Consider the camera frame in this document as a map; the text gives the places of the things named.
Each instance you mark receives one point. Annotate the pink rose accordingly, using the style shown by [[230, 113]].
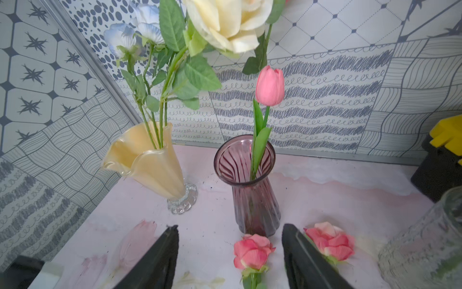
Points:
[[251, 255]]

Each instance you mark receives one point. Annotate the yellow black toolbox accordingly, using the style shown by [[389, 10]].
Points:
[[441, 170]]

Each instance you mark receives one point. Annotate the pink tulip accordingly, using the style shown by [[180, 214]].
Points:
[[270, 92]]

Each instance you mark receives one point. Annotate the purple glass vase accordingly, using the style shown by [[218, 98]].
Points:
[[255, 204]]

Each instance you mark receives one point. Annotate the yellow ruffled vase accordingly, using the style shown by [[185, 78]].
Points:
[[133, 155]]

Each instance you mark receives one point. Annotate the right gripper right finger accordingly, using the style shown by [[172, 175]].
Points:
[[305, 267]]

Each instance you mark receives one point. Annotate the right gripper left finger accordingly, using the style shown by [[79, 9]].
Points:
[[156, 268]]

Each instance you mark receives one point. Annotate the pink rose pair stem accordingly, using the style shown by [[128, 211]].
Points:
[[332, 242]]

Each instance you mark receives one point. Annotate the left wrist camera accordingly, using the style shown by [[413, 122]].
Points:
[[48, 277]]

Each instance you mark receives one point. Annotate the cream white rose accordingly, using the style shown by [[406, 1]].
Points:
[[206, 96]]

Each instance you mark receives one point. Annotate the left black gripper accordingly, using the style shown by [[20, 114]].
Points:
[[21, 273]]

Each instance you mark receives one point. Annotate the clear glass vase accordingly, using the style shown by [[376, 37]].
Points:
[[429, 254]]

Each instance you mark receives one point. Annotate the floral pink table mat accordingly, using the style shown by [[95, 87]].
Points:
[[372, 202]]

